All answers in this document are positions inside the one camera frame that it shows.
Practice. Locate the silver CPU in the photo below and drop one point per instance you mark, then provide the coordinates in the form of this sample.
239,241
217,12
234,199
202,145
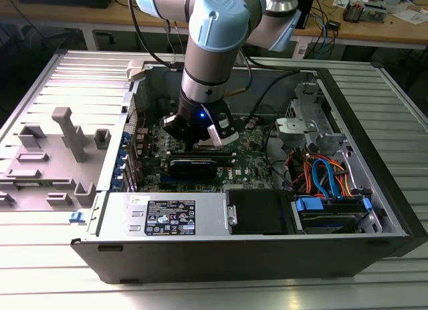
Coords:
204,143

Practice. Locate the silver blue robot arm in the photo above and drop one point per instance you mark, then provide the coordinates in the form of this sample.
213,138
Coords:
214,66

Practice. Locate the blue slot retainer clip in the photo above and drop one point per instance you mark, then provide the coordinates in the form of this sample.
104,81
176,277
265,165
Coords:
117,183
122,154
126,138
119,170

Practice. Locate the CPU cooler heatsink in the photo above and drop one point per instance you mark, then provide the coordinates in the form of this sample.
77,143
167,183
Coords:
354,11

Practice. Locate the black graphics card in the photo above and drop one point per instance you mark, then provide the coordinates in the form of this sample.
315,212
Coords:
192,169

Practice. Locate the coin battery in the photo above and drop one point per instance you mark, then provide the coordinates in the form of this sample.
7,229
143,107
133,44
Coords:
252,123

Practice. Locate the green motherboard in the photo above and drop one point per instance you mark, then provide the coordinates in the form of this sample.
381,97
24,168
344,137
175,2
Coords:
247,156

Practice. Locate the grey case latch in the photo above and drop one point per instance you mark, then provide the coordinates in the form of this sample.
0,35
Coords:
135,69

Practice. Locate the silver power supply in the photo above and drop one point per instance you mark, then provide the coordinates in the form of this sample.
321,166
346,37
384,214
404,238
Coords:
207,216

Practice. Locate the black plastic shroud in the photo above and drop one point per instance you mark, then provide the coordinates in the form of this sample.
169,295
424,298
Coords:
257,211

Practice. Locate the silver drive cage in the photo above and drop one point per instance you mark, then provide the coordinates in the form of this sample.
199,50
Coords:
306,103

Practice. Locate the black PC case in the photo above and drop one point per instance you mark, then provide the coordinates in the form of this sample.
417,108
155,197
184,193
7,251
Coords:
200,260

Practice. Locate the grey parts rack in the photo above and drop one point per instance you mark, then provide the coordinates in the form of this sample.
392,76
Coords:
50,169

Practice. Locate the small blue clip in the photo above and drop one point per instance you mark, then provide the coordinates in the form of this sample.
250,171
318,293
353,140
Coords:
76,217

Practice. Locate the hard disk in blue carrier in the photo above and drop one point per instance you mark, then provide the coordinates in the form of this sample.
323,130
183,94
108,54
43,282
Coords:
327,220

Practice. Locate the small black box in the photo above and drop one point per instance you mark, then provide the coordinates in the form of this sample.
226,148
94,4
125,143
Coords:
333,25

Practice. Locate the wooden desk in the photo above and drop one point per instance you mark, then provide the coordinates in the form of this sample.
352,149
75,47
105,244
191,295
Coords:
368,32

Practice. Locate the electronics board box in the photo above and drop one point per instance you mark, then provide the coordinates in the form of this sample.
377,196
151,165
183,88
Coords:
376,12

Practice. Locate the white paper sheets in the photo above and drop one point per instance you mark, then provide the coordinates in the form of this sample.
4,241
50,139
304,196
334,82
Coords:
411,16

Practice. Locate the black bracket wrist camera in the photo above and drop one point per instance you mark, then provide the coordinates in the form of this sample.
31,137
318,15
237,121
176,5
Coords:
170,121

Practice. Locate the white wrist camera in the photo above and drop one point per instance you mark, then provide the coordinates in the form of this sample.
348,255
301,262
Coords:
227,138

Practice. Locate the silver metal bracket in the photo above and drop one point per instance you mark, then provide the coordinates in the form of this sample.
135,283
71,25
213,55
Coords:
294,131

